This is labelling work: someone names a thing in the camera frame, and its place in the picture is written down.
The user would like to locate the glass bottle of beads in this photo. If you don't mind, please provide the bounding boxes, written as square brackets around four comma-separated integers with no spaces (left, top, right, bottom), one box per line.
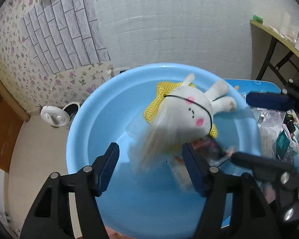
[254,107,287,125]

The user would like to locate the white plastic hook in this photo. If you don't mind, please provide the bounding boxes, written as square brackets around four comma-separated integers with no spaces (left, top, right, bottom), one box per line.
[283,124,299,152]

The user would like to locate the clear bag of pink beads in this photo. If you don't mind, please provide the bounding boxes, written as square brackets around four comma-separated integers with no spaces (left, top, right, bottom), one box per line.
[192,137,236,167]

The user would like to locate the light blue plastic basin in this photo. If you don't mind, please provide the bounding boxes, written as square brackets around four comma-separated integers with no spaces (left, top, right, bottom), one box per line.
[66,63,262,239]

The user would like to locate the printed blue desktop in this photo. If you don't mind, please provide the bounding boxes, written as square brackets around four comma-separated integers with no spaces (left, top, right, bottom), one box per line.
[223,79,299,229]

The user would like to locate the clear box of floss picks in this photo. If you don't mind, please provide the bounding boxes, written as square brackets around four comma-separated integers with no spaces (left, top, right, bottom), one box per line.
[259,126,277,158]

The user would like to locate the white plush doll yellow hat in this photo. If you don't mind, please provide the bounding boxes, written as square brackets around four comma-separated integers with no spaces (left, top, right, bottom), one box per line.
[143,73,238,140]

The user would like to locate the dark green packet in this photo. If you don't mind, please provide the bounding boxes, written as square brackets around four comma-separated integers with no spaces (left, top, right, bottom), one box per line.
[275,129,293,160]

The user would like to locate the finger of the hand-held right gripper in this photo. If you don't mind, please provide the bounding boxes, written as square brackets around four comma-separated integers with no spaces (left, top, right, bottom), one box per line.
[246,78,299,120]
[230,152,297,183]

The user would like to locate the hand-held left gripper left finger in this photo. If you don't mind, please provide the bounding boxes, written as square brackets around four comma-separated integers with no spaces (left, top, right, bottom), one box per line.
[19,142,120,239]

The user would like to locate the clear plastic wrap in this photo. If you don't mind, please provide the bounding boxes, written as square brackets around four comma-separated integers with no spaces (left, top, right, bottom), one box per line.
[267,12,299,43]

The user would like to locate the yellow side table black legs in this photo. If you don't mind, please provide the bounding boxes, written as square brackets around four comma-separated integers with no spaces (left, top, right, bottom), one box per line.
[250,20,299,85]

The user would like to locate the person's leg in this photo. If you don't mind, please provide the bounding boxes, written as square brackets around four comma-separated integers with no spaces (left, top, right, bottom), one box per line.
[107,227,126,239]

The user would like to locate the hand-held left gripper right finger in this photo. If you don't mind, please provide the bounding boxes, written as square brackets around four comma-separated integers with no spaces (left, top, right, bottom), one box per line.
[181,143,282,239]

